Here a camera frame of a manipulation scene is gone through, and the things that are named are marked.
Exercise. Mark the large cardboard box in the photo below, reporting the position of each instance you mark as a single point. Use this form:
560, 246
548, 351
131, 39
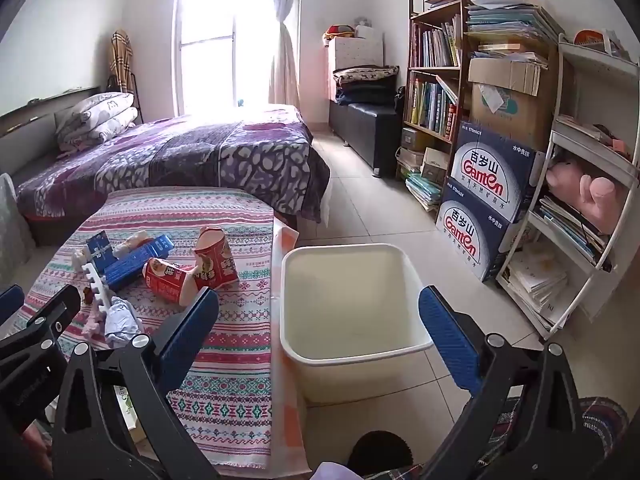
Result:
520, 120

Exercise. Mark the red yellow cloth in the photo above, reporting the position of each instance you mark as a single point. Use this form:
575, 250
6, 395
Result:
337, 33

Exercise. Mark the dark patterned cushion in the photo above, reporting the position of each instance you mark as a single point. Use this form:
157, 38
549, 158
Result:
365, 75

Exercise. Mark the crumpled pink tissue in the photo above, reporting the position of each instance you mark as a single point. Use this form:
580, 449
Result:
94, 321

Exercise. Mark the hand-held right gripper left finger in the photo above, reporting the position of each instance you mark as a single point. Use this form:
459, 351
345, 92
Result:
190, 332

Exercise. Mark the black slipper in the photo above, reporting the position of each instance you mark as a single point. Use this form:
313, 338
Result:
380, 455

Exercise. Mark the person's plaid pants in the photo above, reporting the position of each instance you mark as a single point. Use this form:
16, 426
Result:
600, 420

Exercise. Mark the red crushed paper cup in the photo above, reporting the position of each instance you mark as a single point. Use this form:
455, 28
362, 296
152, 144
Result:
217, 260

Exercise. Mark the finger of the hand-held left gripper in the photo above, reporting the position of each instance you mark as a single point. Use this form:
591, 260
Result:
55, 310
10, 304

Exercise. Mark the purple patterned blanket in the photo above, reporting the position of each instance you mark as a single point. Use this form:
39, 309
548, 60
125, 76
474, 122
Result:
200, 155

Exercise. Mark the row of colourful books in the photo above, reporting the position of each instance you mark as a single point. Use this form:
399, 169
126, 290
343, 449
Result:
432, 107

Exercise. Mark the wooden bookshelf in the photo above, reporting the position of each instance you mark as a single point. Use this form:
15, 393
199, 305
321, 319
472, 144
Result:
462, 72

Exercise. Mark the dark blue folded blanket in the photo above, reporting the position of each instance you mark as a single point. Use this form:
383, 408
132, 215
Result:
365, 95

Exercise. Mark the stack of white booklets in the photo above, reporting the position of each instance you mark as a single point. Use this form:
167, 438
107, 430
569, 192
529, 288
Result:
537, 285

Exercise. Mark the stack of books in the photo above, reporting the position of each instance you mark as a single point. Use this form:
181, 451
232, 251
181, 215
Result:
424, 191

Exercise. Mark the small cardboard box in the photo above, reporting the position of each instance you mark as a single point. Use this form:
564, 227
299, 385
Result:
502, 75

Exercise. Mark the red paper cup lying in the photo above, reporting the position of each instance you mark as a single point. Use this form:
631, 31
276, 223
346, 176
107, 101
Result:
165, 280

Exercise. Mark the row of thin books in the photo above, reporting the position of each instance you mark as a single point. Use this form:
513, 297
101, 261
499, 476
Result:
435, 45

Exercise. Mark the black bench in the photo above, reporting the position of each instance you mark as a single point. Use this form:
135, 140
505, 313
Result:
367, 127

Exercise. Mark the pink patterned tablecloth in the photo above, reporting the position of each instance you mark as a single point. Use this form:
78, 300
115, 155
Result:
235, 310

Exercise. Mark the light curtain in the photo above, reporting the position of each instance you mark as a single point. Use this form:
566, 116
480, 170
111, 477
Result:
286, 50

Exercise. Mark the stack of papers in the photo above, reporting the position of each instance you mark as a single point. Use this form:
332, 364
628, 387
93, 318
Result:
510, 22

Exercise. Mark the white patterned pillow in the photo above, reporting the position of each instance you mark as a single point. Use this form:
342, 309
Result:
102, 105
95, 130

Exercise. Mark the small blue carton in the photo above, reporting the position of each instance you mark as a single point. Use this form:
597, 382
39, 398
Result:
99, 247

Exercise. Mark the long blue carton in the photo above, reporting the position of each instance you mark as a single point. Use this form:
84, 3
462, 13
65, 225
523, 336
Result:
131, 265

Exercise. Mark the white toothed foam strip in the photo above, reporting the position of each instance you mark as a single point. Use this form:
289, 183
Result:
95, 285

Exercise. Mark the grey bed headboard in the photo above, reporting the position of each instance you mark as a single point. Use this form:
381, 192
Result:
30, 115

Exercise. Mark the beige plaid garment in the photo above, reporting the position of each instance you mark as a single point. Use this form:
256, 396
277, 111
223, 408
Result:
121, 60

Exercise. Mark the grey checked cushion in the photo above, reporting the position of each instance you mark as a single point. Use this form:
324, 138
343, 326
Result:
12, 215

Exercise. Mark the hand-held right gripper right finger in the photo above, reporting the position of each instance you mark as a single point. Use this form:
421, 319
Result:
447, 340

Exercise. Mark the white shelf unit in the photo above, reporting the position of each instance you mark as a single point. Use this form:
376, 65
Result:
595, 170

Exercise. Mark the crumpled white wrapper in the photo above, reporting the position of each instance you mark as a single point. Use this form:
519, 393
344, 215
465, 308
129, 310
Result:
122, 321

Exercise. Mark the white plastic bin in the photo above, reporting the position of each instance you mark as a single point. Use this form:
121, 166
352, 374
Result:
350, 310

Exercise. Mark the pink plush toy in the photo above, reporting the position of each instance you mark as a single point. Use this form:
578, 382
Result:
585, 190

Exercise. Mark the window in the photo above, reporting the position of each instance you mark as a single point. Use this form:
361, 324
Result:
215, 45

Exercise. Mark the black metal rack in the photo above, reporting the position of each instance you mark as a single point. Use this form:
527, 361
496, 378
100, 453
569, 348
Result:
136, 100

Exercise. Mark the pile of slanted books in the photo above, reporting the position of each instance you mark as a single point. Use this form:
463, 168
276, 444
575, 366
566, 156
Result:
570, 230

